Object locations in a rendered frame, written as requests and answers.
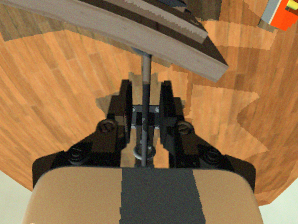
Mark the orange spirit level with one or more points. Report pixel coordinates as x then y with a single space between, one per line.
276 15

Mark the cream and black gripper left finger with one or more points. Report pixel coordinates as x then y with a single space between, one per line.
98 148

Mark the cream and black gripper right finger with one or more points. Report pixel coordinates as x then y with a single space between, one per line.
190 151

